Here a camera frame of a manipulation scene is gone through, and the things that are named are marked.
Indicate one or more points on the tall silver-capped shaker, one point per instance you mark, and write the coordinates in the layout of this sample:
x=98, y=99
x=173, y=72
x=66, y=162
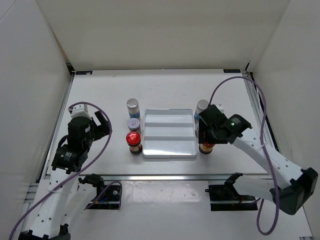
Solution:
x=133, y=108
x=201, y=106

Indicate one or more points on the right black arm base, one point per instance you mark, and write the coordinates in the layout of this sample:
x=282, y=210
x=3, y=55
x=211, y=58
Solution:
x=224, y=198

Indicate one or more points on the aluminium right rail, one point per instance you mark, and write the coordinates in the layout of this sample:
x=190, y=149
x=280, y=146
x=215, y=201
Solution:
x=258, y=110

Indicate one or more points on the left tall silver-capped shaker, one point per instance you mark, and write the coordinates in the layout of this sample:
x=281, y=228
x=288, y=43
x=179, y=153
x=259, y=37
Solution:
x=133, y=108

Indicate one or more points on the left short white-lid jar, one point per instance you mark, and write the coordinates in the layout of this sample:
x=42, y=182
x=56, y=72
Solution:
x=134, y=125

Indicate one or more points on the aluminium left rail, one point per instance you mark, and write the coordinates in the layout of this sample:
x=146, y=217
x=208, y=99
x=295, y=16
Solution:
x=61, y=109

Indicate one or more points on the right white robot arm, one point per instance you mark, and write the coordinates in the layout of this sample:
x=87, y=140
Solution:
x=291, y=185

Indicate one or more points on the aluminium rail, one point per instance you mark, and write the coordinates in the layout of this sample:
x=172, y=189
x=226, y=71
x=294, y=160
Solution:
x=165, y=177
x=258, y=110
x=61, y=109

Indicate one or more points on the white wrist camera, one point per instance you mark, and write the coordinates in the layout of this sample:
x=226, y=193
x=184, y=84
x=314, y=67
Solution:
x=220, y=108
x=80, y=110

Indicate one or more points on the right short white-lid jar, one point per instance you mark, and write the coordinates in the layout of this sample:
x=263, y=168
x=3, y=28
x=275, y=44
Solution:
x=197, y=128

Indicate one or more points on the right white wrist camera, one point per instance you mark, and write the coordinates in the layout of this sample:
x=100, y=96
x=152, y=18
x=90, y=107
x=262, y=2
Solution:
x=220, y=108

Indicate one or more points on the right tall silver-capped shaker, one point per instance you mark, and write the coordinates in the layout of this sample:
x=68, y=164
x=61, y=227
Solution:
x=201, y=106

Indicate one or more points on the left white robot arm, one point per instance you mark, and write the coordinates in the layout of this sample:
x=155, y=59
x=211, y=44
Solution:
x=56, y=213

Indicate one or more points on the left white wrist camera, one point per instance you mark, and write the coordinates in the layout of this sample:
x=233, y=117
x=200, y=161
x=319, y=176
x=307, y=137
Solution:
x=80, y=110

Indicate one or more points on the short white-lid jar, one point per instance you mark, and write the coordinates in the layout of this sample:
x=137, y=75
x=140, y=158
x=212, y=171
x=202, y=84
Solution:
x=197, y=128
x=134, y=125

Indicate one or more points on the aluminium front rail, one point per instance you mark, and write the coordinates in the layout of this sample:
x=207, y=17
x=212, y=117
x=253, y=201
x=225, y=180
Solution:
x=165, y=177

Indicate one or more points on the white divided organizer tray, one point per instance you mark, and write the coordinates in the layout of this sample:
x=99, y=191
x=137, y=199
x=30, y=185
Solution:
x=169, y=134

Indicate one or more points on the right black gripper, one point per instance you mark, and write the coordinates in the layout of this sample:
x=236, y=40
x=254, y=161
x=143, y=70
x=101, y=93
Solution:
x=202, y=127

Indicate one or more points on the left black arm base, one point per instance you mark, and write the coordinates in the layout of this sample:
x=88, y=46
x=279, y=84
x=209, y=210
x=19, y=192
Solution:
x=108, y=196

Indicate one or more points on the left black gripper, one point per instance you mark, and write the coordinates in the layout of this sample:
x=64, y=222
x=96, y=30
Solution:
x=101, y=129

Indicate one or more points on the red-lid chili sauce jar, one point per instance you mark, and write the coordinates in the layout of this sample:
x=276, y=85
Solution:
x=206, y=148
x=133, y=140

